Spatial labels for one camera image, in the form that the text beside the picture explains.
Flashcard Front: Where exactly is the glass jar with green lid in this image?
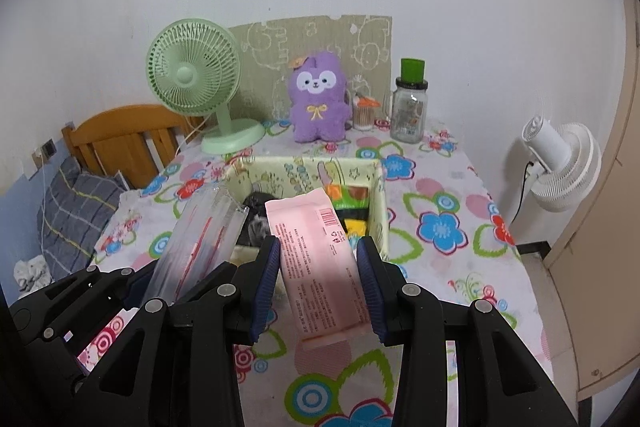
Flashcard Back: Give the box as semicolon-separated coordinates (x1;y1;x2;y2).
384;57;430;144

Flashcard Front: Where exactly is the wall socket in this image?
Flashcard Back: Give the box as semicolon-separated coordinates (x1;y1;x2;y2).
32;138;58;168

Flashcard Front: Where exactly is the white fan cable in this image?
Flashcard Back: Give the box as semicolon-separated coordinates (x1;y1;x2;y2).
175;114;208;152

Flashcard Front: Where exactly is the floral tablecloth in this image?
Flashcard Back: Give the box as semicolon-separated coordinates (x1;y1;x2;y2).
75;119;556;427

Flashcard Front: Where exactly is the black knitted cloth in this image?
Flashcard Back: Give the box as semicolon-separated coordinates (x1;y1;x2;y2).
240;192;273;220

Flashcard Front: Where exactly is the beige door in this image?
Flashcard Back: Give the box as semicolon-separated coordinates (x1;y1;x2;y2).
542;0;640;403

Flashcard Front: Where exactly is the wooden bed headboard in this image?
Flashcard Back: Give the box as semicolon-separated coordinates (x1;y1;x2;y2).
61;104;208;188

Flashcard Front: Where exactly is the pink tissue packet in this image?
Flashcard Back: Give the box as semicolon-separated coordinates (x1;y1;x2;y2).
264;187;373;352

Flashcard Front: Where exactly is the black fan cable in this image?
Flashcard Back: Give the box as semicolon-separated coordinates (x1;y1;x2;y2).
510;159;537;224

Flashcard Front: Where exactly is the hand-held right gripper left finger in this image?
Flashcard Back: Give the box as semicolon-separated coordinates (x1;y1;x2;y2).
70;234;282;427

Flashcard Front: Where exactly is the green printed board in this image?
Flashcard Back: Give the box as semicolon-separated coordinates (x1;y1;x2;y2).
231;13;393;128

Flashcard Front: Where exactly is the purple plush toy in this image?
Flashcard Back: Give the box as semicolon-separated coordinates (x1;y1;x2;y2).
287;51;351;144

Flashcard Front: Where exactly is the white charging cable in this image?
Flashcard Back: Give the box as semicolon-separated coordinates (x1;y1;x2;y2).
40;157;52;230

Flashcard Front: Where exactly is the white floor fan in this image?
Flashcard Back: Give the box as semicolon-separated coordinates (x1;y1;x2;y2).
521;117;602;212

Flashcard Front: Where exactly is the green desk fan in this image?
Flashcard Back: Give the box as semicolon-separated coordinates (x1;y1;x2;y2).
146;19;266;155

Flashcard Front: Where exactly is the cotton swab jar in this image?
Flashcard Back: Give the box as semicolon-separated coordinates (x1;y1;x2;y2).
351;91;379;131

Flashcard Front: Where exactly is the grey plaid pillow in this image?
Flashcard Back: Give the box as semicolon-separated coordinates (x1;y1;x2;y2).
37;157;128;265

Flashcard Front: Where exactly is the yellow printed fabric box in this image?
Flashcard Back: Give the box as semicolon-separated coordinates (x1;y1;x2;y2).
220;155;391;265

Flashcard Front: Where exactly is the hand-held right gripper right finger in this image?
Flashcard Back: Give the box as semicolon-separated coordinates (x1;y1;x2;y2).
356;237;576;427

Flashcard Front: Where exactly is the grey scrunchie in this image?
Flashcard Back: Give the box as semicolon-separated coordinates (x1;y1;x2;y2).
249;216;272;244

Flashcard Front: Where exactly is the crumpled white grey cloth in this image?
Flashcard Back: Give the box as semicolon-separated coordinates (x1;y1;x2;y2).
14;257;53;294

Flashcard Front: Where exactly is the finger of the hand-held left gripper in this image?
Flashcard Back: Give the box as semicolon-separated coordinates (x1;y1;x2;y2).
10;263;157;343

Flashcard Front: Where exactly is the clear plastic package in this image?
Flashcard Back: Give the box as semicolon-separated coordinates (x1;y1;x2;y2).
150;185;249;303

